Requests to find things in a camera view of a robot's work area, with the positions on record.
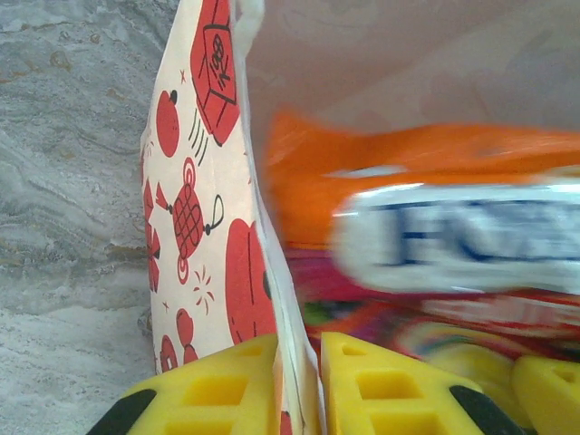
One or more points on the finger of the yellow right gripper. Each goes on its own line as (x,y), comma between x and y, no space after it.
(480,371)
(553,399)

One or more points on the orange Fox's candy bag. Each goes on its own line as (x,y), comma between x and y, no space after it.
(317,190)

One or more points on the red and white paper bag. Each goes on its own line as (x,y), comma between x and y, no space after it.
(204,181)

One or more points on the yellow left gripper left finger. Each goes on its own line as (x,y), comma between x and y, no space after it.
(213,394)

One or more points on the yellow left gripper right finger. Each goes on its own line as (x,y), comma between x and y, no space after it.
(385,399)

